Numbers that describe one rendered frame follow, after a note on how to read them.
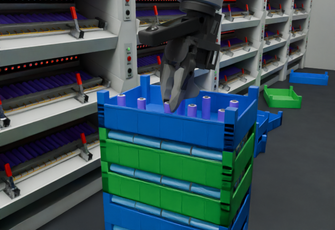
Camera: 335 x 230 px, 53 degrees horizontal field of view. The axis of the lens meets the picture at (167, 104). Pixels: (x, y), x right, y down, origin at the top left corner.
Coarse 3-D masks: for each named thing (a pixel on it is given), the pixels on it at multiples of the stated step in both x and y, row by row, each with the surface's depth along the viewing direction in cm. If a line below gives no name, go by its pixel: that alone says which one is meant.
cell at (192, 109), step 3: (189, 105) 67; (192, 105) 66; (195, 105) 67; (189, 108) 66; (192, 108) 66; (195, 108) 66; (189, 111) 66; (192, 111) 66; (195, 111) 66; (189, 114) 66; (192, 114) 66; (195, 114) 66
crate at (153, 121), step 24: (144, 96) 88; (216, 96) 81; (240, 96) 78; (120, 120) 71; (144, 120) 68; (168, 120) 66; (192, 120) 63; (216, 120) 77; (240, 120) 63; (192, 144) 65; (216, 144) 62
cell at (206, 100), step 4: (204, 96) 72; (208, 96) 72; (204, 100) 72; (208, 100) 72; (204, 104) 72; (208, 104) 72; (204, 108) 72; (208, 108) 72; (204, 112) 72; (208, 112) 72; (204, 116) 73; (208, 116) 73
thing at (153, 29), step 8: (184, 16) 66; (192, 16) 65; (160, 24) 64; (168, 24) 63; (176, 24) 62; (184, 24) 63; (192, 24) 64; (144, 32) 61; (152, 32) 59; (160, 32) 60; (168, 32) 61; (176, 32) 62; (184, 32) 63; (144, 40) 61; (152, 40) 60; (160, 40) 60; (168, 40) 62
